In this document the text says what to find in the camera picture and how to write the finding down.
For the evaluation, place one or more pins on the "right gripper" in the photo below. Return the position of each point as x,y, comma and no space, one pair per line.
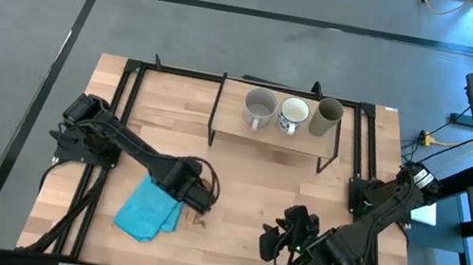
299,230

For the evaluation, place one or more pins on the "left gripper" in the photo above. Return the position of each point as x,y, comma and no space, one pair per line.
182,181

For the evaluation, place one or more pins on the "wooden kuksa cup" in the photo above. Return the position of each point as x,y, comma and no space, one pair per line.
196,220

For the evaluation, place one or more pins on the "grey floral mug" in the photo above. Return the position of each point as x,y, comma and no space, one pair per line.
251,116

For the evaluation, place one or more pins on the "white blue floral mug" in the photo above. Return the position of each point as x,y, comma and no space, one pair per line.
286,124

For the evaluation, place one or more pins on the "tall beige tumbler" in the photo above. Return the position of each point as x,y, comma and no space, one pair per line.
319,124

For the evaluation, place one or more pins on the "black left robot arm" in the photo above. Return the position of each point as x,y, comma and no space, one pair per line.
133,146

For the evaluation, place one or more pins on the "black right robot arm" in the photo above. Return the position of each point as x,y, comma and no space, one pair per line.
377,214

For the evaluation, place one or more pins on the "teal folded cloth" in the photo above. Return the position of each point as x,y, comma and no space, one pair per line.
140,217

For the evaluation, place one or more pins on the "yellow power plug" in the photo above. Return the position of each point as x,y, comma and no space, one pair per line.
427,139

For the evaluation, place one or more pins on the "black stand leg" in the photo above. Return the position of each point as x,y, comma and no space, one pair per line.
459,184

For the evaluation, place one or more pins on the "wooden shelf black metal frame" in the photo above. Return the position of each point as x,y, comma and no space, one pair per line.
273,141

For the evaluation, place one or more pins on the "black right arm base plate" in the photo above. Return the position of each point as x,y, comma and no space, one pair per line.
356,196

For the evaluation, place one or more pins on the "black table frame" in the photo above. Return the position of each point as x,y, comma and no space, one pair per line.
359,143

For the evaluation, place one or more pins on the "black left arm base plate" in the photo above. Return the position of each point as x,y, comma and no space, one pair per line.
65,149

